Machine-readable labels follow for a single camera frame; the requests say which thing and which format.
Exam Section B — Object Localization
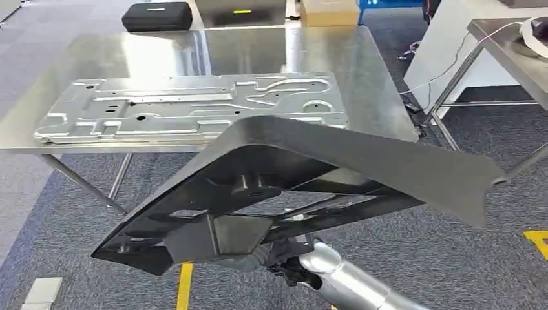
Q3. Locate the large black panel part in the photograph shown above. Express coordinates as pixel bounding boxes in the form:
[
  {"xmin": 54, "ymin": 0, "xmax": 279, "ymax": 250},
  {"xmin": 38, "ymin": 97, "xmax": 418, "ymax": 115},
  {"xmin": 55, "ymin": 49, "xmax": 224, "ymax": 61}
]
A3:
[{"xmin": 90, "ymin": 114, "xmax": 508, "ymax": 277}]

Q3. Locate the thin white cable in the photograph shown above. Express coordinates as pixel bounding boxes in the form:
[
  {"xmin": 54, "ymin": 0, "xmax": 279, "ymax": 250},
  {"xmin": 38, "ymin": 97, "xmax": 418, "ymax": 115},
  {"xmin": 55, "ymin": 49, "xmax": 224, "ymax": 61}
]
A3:
[{"xmin": 398, "ymin": 21, "xmax": 525, "ymax": 96}]

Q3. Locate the stamped silver metal plate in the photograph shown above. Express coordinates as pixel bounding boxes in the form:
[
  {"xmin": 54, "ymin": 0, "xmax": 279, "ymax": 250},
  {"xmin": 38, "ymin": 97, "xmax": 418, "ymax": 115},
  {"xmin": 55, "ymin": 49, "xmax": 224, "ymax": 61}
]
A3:
[
  {"xmin": 36, "ymin": 133, "xmax": 234, "ymax": 147},
  {"xmin": 34, "ymin": 72, "xmax": 350, "ymax": 141}
]

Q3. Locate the small steel table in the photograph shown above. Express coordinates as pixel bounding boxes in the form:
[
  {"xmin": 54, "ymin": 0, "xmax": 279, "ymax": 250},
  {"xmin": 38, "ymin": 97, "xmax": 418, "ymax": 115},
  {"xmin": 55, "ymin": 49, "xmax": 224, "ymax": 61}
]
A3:
[{"xmin": 421, "ymin": 17, "xmax": 548, "ymax": 183}]

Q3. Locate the long yellow floor tape strip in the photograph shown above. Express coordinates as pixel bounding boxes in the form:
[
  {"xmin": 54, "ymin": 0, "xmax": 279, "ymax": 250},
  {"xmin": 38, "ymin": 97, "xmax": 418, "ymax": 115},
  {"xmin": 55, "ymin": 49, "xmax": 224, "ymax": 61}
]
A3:
[{"xmin": 176, "ymin": 262, "xmax": 195, "ymax": 310}]

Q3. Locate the white round object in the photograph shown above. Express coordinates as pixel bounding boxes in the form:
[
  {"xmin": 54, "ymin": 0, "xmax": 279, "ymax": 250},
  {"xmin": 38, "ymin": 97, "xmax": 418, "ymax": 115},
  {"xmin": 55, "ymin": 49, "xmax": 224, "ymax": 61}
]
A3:
[{"xmin": 519, "ymin": 16, "xmax": 548, "ymax": 59}]

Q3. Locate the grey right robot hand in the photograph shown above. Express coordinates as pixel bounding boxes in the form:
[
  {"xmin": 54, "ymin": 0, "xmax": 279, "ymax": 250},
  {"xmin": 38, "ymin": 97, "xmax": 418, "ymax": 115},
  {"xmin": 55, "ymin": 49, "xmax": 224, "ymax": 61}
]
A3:
[{"xmin": 163, "ymin": 214, "xmax": 318, "ymax": 273}]

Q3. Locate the steel box with green light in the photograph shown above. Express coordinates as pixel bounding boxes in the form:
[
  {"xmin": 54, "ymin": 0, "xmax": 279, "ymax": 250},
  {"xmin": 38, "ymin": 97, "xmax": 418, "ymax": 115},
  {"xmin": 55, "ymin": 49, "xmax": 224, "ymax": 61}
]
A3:
[{"xmin": 195, "ymin": 0, "xmax": 288, "ymax": 29}]

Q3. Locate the black hard case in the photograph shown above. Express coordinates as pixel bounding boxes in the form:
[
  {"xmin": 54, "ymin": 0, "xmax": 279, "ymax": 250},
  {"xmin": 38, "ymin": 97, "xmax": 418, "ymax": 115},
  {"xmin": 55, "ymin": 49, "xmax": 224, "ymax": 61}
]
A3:
[{"xmin": 121, "ymin": 1, "xmax": 194, "ymax": 34}]

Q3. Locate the white slanted board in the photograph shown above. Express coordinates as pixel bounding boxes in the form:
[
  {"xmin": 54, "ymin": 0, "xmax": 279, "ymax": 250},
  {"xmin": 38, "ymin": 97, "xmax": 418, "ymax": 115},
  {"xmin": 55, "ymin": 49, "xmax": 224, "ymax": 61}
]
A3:
[{"xmin": 403, "ymin": 0, "xmax": 532, "ymax": 121}]

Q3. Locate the cardboard box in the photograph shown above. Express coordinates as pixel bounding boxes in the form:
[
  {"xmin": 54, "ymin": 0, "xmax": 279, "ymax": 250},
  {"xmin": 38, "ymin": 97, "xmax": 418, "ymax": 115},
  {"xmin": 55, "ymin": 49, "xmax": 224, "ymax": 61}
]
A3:
[{"xmin": 299, "ymin": 0, "xmax": 361, "ymax": 28}]

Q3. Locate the large steel table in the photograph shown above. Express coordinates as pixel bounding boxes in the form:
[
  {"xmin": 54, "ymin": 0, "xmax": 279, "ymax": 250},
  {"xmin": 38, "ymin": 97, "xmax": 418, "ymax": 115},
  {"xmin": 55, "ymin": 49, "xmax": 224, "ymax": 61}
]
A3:
[{"xmin": 0, "ymin": 25, "xmax": 421, "ymax": 216}]

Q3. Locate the blue frame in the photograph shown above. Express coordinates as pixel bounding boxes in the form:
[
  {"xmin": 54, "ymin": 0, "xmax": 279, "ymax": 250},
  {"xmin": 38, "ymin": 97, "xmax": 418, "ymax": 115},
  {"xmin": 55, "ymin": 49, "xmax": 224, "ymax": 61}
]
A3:
[{"xmin": 357, "ymin": 0, "xmax": 425, "ymax": 25}]

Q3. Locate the black floor power strip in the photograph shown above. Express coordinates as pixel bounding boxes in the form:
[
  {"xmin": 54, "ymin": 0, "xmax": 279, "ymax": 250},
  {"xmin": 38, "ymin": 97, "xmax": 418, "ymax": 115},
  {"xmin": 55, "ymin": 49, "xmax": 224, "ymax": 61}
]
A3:
[{"xmin": 401, "ymin": 94, "xmax": 427, "ymax": 139}]

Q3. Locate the black rounded object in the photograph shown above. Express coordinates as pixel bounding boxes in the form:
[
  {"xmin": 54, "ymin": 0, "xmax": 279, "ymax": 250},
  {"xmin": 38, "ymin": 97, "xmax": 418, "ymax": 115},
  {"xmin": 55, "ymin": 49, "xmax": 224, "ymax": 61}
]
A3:
[{"xmin": 531, "ymin": 17, "xmax": 548, "ymax": 40}]

